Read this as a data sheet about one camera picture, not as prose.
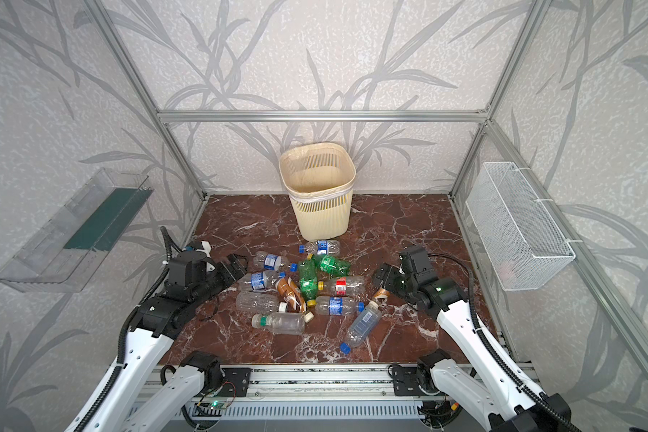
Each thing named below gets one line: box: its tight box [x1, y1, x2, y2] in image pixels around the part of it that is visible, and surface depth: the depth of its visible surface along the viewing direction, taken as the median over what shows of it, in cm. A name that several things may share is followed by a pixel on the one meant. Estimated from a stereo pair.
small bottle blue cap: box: [298, 240, 342, 256], surface depth 101 cm
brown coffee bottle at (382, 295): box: [373, 288, 391, 304], surface depth 89 cm
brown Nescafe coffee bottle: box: [275, 276, 308, 314], surface depth 87 cm
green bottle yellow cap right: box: [306, 252, 352, 278], surface depth 95 cm
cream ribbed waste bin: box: [279, 142, 357, 242], surface depth 99 cm
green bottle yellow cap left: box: [298, 259, 318, 307], surface depth 91 cm
